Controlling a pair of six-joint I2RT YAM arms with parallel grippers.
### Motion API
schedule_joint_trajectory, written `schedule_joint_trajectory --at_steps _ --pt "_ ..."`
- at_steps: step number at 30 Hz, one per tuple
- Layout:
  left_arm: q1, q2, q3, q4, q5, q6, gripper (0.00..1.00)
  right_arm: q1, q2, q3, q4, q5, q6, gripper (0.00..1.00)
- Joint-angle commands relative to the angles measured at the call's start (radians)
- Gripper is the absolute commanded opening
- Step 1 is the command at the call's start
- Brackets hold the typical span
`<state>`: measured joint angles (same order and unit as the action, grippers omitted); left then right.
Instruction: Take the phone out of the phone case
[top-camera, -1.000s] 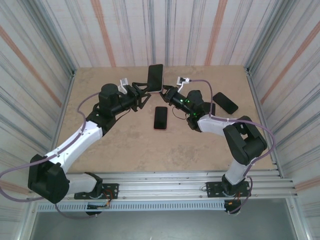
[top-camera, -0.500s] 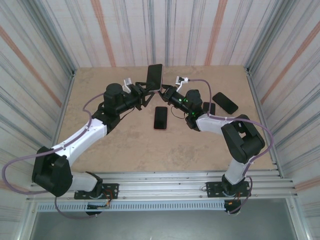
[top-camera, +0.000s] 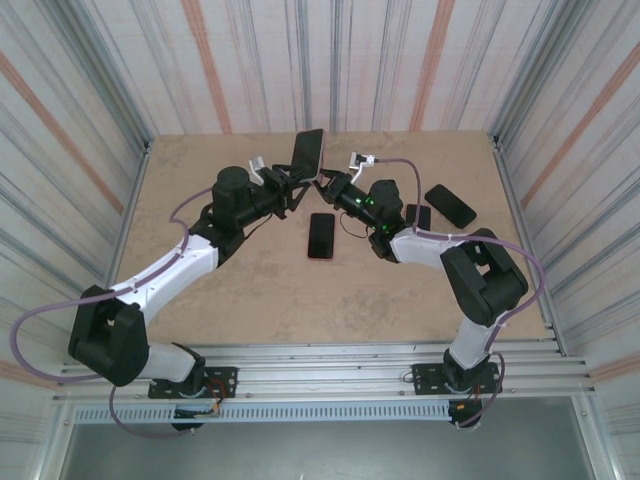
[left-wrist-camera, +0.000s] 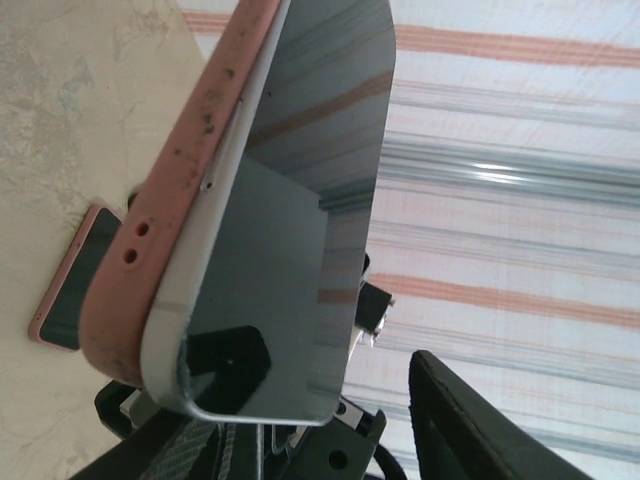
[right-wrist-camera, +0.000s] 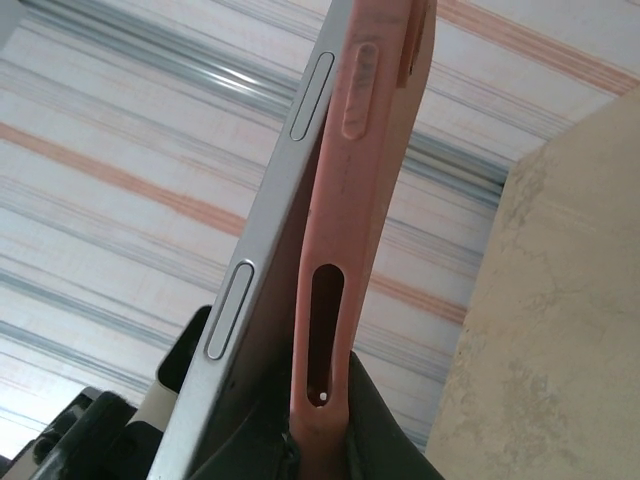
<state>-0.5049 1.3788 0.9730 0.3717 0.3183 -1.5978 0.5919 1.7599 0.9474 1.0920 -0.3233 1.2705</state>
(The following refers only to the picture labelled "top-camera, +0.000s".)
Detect pink phone case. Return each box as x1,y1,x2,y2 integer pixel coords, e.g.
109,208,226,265
290,128,327,183

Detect black phone red edge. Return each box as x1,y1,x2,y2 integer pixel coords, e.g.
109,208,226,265
306,212,337,262

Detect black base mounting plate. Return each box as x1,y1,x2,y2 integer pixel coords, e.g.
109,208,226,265
148,366,239,401
410,362,504,397

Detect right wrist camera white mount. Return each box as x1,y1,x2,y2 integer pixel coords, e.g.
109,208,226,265
348,151,376,184

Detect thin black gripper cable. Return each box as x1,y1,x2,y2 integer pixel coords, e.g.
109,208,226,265
339,211,375,240

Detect aluminium side rail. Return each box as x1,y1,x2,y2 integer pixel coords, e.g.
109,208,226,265
108,138,154,291
490,130,569,359

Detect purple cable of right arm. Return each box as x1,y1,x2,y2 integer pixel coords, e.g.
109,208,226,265
372,157,546,431

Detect aluminium rail frame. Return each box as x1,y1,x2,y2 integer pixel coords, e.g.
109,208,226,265
49,341,599,407

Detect red black base wires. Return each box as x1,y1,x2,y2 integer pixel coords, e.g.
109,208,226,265
448,384,485,414
202,377,225,416

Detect grey slotted cable tray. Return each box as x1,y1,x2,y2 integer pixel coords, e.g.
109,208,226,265
72,402,451,425

